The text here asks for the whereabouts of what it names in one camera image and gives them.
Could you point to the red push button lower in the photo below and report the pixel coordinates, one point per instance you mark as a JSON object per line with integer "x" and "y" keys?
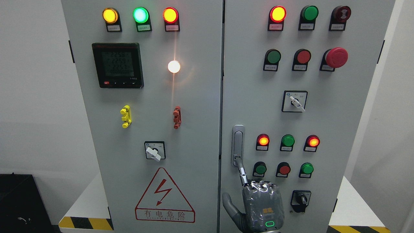
{"x": 283, "y": 170}

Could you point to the red lit indicator middle left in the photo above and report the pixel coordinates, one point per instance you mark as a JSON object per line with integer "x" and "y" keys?
{"x": 263, "y": 141}

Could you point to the red push button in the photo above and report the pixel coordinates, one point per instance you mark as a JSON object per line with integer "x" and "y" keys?
{"x": 301, "y": 60}
{"x": 283, "y": 170}

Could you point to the red lit indicator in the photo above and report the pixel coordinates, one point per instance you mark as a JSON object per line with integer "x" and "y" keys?
{"x": 311, "y": 143}
{"x": 263, "y": 141}

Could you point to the dark red buzzer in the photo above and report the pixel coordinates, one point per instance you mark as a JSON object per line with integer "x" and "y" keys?
{"x": 338, "y": 19}

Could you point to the white platform hazard stripes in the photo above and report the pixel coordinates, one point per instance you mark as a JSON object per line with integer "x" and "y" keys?
{"x": 352, "y": 214}
{"x": 89, "y": 213}

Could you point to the yellow indicator light top left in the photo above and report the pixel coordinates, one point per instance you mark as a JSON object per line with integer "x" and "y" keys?
{"x": 112, "y": 20}

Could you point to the white platform hazard stripes right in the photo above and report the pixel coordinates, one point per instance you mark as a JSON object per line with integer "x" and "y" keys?
{"x": 352, "y": 214}

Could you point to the red electric warning triangle sticker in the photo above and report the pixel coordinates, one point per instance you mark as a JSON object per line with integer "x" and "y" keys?
{"x": 164, "y": 201}

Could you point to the grey cabinet door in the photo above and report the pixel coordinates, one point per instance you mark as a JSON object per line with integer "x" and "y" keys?
{"x": 150, "y": 74}
{"x": 335, "y": 101}

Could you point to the green indicator middle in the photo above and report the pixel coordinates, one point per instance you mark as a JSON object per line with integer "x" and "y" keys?
{"x": 287, "y": 143}

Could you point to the black box lower left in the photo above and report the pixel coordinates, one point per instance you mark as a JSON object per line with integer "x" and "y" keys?
{"x": 21, "y": 207}

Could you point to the green push button lower right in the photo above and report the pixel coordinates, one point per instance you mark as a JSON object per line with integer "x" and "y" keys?
{"x": 306, "y": 170}

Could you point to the white platform hazard stripes left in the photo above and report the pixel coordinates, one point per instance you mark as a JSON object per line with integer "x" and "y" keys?
{"x": 89, "y": 213}

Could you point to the black selector switch bottom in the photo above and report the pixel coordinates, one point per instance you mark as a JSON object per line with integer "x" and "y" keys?
{"x": 300, "y": 200}

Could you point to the yellow plastic clip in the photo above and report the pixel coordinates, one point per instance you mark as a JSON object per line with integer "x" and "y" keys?
{"x": 126, "y": 116}

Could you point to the red indicator light left door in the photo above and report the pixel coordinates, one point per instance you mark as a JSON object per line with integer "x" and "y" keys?
{"x": 171, "y": 19}

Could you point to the grey right cabinet door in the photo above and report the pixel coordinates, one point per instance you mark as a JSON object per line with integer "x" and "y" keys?
{"x": 335, "y": 101}

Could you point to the green push button lower left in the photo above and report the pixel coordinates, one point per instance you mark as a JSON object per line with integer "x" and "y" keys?
{"x": 259, "y": 169}

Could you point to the black digital power meter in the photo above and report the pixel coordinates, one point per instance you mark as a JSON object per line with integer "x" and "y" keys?
{"x": 118, "y": 65}

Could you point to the red indicator light right top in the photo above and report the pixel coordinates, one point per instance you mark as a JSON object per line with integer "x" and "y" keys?
{"x": 276, "y": 18}

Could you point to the white selector switch right upper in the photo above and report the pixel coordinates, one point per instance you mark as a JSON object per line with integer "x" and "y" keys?
{"x": 294, "y": 101}

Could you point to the white selector switch left door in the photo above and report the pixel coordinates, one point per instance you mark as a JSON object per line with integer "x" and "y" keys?
{"x": 155, "y": 150}

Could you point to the silver door handle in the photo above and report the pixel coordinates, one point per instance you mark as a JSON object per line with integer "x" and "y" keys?
{"x": 238, "y": 132}

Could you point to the red plastic clip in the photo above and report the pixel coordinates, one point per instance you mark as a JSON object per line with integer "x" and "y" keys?
{"x": 177, "y": 117}

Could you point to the green indicator light right top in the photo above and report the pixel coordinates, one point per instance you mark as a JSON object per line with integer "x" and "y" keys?
{"x": 307, "y": 19}

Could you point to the red lit indicator middle right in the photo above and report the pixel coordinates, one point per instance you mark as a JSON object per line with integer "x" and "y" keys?
{"x": 311, "y": 143}

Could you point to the green lit indicator light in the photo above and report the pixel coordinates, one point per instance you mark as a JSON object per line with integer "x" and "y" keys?
{"x": 142, "y": 19}

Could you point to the green push button upper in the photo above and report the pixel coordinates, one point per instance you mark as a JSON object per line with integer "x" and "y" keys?
{"x": 271, "y": 60}

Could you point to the green push button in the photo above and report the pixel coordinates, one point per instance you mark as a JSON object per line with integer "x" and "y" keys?
{"x": 259, "y": 169}
{"x": 271, "y": 60}
{"x": 306, "y": 170}

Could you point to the red push button upper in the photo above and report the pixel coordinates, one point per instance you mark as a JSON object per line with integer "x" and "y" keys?
{"x": 301, "y": 60}

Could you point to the white lit indicator lamp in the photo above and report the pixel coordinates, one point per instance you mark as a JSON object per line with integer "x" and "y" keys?
{"x": 174, "y": 66}

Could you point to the red emergency stop mushroom button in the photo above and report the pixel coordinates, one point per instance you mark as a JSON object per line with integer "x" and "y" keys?
{"x": 333, "y": 58}

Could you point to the grey left cabinet door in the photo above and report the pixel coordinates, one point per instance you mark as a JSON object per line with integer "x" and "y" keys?
{"x": 150, "y": 74}

